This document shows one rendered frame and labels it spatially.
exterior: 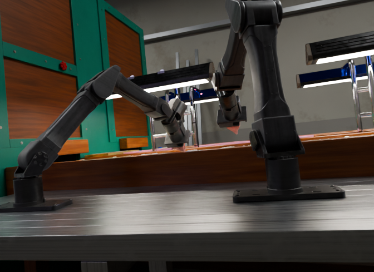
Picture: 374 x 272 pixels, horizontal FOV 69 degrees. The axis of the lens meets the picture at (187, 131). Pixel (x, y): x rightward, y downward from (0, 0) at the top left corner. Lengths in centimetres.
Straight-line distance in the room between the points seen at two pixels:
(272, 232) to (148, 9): 414
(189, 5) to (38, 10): 289
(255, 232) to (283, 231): 3
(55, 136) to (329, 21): 370
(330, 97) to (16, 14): 336
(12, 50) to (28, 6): 26
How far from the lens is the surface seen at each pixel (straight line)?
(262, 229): 39
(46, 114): 143
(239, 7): 62
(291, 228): 40
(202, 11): 413
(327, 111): 382
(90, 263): 47
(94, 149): 164
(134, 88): 93
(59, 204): 72
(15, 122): 132
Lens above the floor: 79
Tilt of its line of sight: 2 degrees up
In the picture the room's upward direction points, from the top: 6 degrees counter-clockwise
